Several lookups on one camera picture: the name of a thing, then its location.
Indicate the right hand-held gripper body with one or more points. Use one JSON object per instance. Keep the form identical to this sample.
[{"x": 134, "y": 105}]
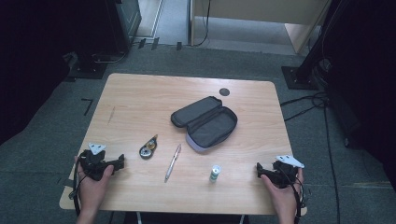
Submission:
[{"x": 285, "y": 172}]

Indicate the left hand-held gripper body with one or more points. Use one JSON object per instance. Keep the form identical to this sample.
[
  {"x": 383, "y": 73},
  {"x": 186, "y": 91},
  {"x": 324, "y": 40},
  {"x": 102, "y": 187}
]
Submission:
[{"x": 93, "y": 163}]

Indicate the white green glue stick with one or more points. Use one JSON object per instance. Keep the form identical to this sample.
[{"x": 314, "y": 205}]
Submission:
[{"x": 214, "y": 174}]

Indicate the clear white pen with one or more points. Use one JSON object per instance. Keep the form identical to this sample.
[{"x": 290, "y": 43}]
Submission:
[{"x": 173, "y": 162}]

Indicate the grey zip pencil case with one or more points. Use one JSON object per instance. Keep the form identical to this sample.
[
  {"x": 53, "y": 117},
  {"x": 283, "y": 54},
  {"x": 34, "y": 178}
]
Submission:
[{"x": 211, "y": 127}]

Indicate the person's right hand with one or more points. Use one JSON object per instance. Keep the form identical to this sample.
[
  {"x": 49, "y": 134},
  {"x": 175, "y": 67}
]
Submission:
[{"x": 283, "y": 197}]

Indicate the person's left hand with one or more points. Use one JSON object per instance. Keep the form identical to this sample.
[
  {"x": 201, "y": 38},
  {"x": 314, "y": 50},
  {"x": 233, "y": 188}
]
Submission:
[{"x": 91, "y": 193}]

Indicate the black gold correction tape dispenser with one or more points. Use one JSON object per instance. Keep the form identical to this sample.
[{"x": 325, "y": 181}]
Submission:
[{"x": 146, "y": 151}]

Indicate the black round table grommet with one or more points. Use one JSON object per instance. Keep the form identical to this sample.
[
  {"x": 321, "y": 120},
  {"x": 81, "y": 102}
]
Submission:
[{"x": 224, "y": 92}]

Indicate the black floor tape strip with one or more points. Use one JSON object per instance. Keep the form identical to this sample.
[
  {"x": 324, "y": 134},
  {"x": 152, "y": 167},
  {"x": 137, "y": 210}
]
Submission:
[
  {"x": 179, "y": 46},
  {"x": 155, "y": 43}
]

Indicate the dark cabinet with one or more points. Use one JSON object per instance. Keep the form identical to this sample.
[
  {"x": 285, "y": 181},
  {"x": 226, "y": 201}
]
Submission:
[{"x": 123, "y": 23}]

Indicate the light wooden furniture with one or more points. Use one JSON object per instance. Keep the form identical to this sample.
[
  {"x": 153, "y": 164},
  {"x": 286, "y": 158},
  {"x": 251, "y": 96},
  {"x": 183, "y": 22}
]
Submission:
[{"x": 258, "y": 11}]

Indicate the black stand with base plate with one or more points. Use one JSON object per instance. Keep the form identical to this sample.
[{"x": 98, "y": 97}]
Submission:
[
  {"x": 88, "y": 67},
  {"x": 300, "y": 76}
]

